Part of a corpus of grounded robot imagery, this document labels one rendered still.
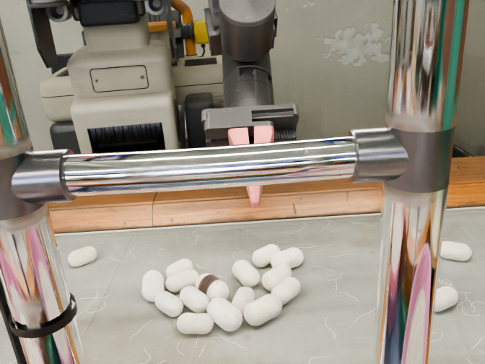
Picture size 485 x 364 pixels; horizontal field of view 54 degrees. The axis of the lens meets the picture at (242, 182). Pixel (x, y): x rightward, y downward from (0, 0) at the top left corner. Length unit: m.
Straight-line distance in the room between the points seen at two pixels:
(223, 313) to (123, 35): 0.79
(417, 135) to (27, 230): 0.14
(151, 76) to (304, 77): 1.58
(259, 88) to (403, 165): 0.36
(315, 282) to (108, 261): 0.23
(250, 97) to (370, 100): 2.21
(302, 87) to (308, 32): 0.28
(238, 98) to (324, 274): 0.21
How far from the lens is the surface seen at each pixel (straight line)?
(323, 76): 2.59
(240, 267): 0.48
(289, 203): 0.61
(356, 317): 0.45
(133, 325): 0.46
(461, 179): 0.68
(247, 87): 0.52
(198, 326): 0.42
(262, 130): 0.48
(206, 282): 0.46
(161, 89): 1.09
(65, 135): 1.43
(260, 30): 0.50
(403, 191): 0.18
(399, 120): 0.17
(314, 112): 2.63
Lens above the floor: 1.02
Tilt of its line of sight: 23 degrees down
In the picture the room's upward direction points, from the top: 4 degrees counter-clockwise
